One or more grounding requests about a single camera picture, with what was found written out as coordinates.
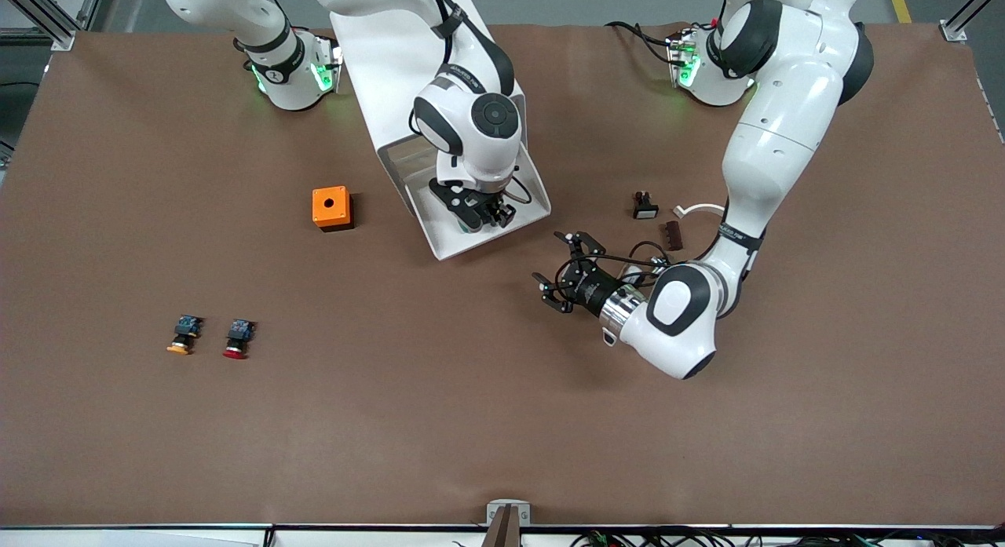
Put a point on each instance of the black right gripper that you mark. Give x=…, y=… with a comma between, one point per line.
x=496, y=209

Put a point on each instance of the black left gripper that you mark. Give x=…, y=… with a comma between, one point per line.
x=587, y=290

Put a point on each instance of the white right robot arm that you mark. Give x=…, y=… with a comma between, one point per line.
x=487, y=151

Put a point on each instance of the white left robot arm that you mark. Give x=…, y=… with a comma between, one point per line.
x=777, y=139

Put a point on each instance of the black white-faced square button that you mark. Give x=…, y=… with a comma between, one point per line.
x=646, y=211

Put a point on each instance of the red mushroom push button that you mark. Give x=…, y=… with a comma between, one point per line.
x=238, y=331

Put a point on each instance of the yellow mushroom push button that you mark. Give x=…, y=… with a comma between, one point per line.
x=186, y=326

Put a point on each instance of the brown ribbed block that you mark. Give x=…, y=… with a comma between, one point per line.
x=674, y=236

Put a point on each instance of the white curved plastic piece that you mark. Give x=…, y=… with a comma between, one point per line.
x=699, y=209

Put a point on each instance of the brown tapered pole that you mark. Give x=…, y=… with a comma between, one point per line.
x=502, y=531

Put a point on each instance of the orange button enclosure box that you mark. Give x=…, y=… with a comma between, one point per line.
x=320, y=216

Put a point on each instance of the grey metal edge bracket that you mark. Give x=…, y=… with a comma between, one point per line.
x=495, y=509

